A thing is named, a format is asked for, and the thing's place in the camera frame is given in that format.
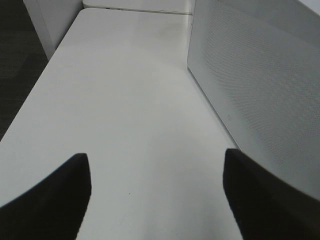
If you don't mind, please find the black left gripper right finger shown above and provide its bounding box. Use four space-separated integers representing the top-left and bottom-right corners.
223 148 320 240

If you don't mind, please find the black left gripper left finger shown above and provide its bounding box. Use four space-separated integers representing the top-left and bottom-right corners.
0 153 92 240

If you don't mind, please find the white microwave door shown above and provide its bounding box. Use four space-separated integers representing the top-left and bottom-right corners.
187 0 320 199

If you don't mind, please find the white cabinet block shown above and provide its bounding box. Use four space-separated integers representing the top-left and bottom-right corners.
23 0 84 59

